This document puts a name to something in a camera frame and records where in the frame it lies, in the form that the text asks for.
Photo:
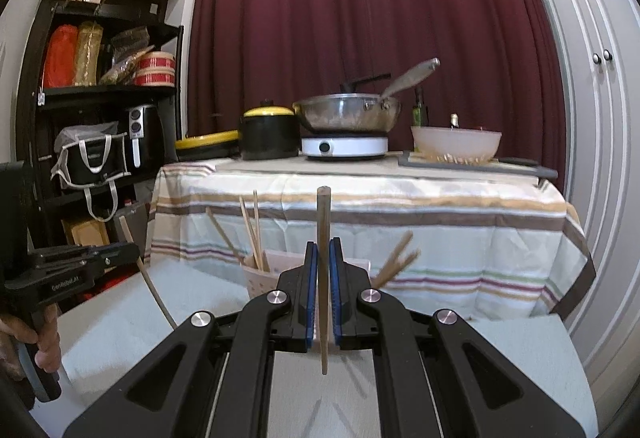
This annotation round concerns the green oil bottle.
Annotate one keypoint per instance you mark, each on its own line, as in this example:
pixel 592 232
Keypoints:
pixel 419 113

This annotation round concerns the yellow lidded flat pan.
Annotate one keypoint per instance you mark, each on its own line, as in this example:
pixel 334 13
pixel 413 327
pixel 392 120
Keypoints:
pixel 205 141

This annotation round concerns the red striped round box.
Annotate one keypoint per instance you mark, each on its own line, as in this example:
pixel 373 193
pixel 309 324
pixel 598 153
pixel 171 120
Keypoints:
pixel 155 68

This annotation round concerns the white cabinet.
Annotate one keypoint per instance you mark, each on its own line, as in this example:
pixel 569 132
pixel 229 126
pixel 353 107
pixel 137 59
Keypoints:
pixel 590 168

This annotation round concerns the dark grey cutting board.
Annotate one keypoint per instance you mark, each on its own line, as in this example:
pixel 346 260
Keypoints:
pixel 520 167

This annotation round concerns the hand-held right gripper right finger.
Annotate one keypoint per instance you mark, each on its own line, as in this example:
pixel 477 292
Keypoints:
pixel 336 288

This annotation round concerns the orange bag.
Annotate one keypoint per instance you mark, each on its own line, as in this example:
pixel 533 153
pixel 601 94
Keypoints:
pixel 60 58

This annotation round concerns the white perforated utensil basket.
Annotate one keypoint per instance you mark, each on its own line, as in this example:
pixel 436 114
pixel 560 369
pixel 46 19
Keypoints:
pixel 257 285

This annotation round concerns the white colander bowl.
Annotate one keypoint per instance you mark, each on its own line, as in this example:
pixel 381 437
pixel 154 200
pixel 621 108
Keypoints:
pixel 455 143

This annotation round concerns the person's left hand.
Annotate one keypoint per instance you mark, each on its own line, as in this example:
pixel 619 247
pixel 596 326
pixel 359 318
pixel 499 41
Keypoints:
pixel 47 340

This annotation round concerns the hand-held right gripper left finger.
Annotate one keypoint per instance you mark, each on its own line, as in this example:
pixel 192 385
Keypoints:
pixel 311 288

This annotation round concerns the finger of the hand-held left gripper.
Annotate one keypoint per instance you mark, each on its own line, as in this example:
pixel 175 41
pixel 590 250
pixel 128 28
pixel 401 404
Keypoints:
pixel 125 255
pixel 75 250

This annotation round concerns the black pot with yellow lid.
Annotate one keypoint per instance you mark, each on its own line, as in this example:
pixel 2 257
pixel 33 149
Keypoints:
pixel 267 138

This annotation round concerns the gold bag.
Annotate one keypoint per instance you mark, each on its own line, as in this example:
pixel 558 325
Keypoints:
pixel 89 53

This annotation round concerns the clear plastic bags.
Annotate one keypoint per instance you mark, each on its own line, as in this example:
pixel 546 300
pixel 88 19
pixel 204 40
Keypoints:
pixel 125 53

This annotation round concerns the white induction cooker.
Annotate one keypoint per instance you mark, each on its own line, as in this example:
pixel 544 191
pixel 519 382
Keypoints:
pixel 350 146

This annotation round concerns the striped tablecloth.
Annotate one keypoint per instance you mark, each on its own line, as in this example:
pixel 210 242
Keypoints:
pixel 450 218

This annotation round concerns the wooden board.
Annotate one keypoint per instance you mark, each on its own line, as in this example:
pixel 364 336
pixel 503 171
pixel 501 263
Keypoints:
pixel 85 233

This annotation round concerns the steel frying pan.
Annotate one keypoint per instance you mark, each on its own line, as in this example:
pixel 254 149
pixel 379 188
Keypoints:
pixel 345 113

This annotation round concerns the black shelf rack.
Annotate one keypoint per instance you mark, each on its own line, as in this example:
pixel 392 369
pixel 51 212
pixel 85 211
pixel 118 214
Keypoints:
pixel 100 92

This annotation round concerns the grey foam table mat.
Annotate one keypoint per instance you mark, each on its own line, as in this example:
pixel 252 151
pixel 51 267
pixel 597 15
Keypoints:
pixel 525 368

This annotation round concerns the black air fryer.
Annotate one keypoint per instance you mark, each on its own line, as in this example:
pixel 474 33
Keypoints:
pixel 142 128

